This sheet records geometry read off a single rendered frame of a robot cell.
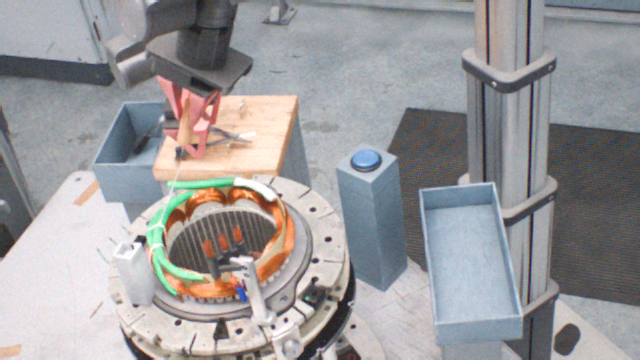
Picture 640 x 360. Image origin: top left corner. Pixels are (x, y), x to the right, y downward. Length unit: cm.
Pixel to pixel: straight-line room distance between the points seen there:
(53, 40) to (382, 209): 242
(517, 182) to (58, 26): 246
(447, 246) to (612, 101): 203
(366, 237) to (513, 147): 28
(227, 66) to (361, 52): 256
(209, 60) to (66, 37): 266
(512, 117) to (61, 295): 87
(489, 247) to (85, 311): 75
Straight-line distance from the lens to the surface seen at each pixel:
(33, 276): 174
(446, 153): 296
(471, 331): 112
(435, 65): 339
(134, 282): 113
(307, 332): 112
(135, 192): 147
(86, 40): 353
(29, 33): 369
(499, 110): 132
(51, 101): 367
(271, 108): 146
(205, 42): 92
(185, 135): 103
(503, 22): 125
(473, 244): 125
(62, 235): 179
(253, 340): 108
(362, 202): 138
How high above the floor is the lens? 192
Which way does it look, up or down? 41 degrees down
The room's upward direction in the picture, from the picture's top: 10 degrees counter-clockwise
